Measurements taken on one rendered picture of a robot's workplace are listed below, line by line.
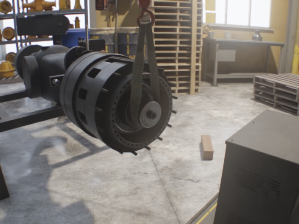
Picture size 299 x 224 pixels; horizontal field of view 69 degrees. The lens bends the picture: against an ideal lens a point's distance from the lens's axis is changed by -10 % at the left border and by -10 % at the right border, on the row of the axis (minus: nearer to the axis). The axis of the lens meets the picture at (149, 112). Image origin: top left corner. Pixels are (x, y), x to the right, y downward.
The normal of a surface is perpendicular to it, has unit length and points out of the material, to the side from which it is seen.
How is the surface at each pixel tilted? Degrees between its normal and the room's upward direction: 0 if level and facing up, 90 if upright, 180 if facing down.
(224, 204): 90
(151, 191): 0
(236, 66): 90
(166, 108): 82
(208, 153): 90
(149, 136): 18
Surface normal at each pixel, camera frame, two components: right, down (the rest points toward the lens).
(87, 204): 0.00, -0.94
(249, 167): -0.68, 0.24
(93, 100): -0.75, -0.11
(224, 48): 0.20, 0.33
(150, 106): 0.62, 0.26
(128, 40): -0.18, 0.32
